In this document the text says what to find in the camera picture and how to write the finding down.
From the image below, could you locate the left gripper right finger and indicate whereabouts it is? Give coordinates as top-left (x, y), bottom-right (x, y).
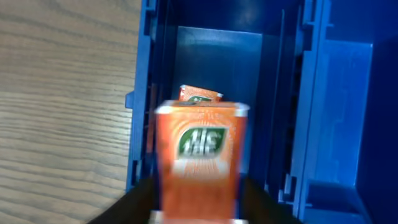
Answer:
top-left (238, 176), bottom-right (304, 224)

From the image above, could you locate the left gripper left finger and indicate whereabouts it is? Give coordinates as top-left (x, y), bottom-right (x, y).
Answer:
top-left (86, 176), bottom-right (159, 224)

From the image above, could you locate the blue tray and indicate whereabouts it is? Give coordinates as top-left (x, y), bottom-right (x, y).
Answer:
top-left (124, 0), bottom-right (398, 224)

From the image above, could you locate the orange candy box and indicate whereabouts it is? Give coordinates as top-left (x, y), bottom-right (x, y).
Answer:
top-left (178, 83), bottom-right (224, 103)
top-left (149, 99), bottom-right (251, 224)

